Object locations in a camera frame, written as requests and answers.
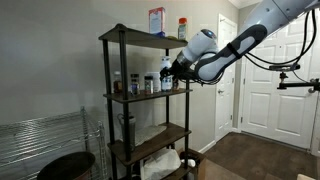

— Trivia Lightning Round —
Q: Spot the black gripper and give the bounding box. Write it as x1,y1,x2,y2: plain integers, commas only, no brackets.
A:
160,60,188,82

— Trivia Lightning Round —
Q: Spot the dark wood metal shelf unit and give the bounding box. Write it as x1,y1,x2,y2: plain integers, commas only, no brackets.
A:
98,23,194,180

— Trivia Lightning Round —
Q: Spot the brown bottle white cap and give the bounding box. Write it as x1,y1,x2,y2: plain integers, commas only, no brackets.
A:
113,70,124,94

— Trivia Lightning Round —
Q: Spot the grey tumbler bottle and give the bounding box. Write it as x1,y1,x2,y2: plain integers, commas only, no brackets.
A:
117,113,137,153

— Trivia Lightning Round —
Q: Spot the small white bottle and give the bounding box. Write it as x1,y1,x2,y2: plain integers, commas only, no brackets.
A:
181,158,197,168

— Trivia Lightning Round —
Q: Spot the amber spice jar black lid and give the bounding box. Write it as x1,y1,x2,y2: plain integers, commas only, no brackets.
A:
171,79,180,92

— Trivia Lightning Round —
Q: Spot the dark jar black lid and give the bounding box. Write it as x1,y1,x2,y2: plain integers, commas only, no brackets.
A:
129,73,141,96

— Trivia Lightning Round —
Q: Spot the orange lid spice jar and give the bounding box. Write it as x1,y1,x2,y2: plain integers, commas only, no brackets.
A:
177,17,188,42

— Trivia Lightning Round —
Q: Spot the blue white red box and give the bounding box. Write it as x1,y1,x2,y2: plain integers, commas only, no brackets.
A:
148,7,166,38

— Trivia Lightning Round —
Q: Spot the striped folded cloth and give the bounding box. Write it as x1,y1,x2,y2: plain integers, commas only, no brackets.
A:
134,124,168,148

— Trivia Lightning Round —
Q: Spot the narrow white panel door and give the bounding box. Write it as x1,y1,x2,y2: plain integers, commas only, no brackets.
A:
214,13,238,143

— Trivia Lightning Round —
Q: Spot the white tote bag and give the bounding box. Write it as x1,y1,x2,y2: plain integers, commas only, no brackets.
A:
139,148,182,180

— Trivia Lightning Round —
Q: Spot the brown cardboard box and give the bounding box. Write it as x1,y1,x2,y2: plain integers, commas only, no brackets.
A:
178,148,208,180

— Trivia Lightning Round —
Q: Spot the wide white panel door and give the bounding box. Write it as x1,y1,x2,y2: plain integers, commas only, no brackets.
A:
240,6,320,151

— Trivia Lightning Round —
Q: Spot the black bowl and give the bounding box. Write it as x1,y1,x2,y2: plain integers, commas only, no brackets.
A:
36,151,97,180

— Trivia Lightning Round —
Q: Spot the black camera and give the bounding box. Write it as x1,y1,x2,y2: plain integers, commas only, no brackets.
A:
268,63,301,72

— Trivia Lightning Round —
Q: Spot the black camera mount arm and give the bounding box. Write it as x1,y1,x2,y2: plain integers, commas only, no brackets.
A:
276,70,320,94

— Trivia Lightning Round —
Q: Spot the chrome wire rack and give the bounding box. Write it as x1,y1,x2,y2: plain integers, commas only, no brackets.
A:
0,106,109,180

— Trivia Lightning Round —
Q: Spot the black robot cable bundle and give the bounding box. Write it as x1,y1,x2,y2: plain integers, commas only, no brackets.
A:
244,9,318,68

